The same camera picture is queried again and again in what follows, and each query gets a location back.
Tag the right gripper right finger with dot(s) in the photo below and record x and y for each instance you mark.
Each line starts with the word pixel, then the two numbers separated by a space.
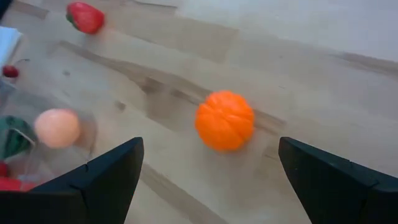
pixel 335 196

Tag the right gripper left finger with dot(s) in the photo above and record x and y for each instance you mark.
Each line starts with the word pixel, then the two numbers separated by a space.
pixel 77 199

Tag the pale pink toy peach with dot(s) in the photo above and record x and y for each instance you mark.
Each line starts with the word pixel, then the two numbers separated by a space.
pixel 57 128

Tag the green striped toy watermelon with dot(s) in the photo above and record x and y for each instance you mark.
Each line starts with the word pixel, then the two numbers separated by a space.
pixel 14 140

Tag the orange toy tangerine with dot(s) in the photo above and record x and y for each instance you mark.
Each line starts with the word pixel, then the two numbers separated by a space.
pixel 224 121

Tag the red toy cherry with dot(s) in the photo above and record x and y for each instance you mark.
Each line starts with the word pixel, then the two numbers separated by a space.
pixel 11 71

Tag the red toy strawberry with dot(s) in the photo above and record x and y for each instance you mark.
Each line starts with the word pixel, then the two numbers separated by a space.
pixel 87 18

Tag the clear plastic tupperware container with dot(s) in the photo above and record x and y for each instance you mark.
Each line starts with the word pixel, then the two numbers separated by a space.
pixel 18 99

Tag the white folded cloth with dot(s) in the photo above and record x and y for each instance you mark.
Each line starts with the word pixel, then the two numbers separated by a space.
pixel 7 43

